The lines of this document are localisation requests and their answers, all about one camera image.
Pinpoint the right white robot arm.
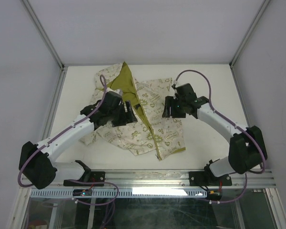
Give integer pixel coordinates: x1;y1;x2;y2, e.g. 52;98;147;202
162;83;267;185

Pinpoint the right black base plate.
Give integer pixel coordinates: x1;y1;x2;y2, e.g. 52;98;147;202
188;171;232;187

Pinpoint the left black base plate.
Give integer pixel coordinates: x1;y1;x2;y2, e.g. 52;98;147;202
63;171;106;187

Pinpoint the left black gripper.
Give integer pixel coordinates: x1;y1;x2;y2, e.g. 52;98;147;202
109;101;137;127

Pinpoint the purple cable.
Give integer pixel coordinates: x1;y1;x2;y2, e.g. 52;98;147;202
18;74;120;229
173;69;267;205

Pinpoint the right aluminium frame post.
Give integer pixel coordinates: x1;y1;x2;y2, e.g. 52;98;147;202
229;0;272;69

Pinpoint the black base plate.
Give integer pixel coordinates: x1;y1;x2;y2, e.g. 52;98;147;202
63;171;106;187
188;171;232;187

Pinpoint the aluminium frame post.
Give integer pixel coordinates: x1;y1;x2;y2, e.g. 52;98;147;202
229;0;272;69
20;0;65;70

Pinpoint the left aluminium frame post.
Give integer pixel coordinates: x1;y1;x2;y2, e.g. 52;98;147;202
20;0;65;70

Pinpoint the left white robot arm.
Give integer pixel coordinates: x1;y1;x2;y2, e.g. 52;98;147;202
19;91;137;189

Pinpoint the aluminium mounting rail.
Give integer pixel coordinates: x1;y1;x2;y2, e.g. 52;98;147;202
21;168;277;191

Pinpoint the cream green printed jacket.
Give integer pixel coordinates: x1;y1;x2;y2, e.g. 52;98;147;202
80;62;186;160

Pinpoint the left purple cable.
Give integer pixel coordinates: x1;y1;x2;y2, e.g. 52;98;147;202
18;74;120;229

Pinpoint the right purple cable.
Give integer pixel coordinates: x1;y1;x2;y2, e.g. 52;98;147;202
173;69;267;205

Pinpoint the slotted grey cable duct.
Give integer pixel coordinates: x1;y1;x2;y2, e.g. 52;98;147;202
31;187;207;199

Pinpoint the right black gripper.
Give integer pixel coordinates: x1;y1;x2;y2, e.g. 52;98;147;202
162;95;186;118

